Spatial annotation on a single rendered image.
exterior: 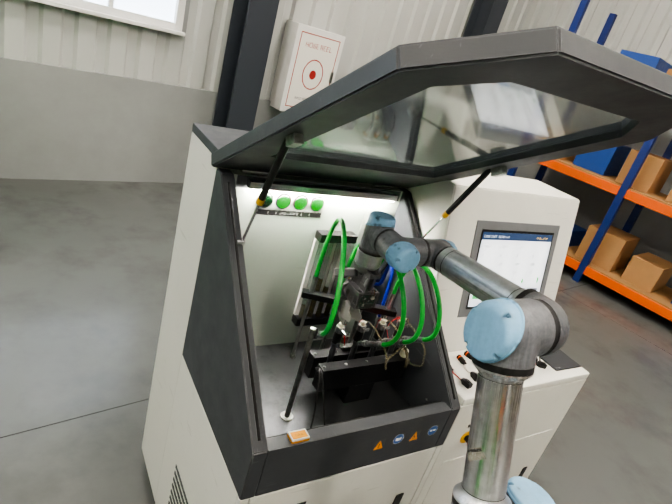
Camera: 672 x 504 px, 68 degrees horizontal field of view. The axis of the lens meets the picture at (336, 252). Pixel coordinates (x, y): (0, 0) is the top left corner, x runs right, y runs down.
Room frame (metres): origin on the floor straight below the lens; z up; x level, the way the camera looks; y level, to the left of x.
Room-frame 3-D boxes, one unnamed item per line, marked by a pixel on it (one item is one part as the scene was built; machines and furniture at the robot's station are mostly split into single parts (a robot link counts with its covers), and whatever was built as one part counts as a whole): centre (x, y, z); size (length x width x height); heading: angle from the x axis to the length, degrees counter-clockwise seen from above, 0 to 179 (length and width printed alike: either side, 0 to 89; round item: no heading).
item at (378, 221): (1.27, -0.09, 1.43); 0.09 x 0.08 x 0.11; 34
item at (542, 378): (1.59, -0.73, 0.96); 0.70 x 0.22 x 0.03; 126
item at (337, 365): (1.37, -0.18, 0.91); 0.34 x 0.10 x 0.15; 126
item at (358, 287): (1.27, -0.10, 1.27); 0.09 x 0.08 x 0.12; 36
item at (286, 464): (1.10, -0.22, 0.87); 0.62 x 0.04 x 0.16; 126
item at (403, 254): (1.20, -0.16, 1.42); 0.11 x 0.11 x 0.08; 34
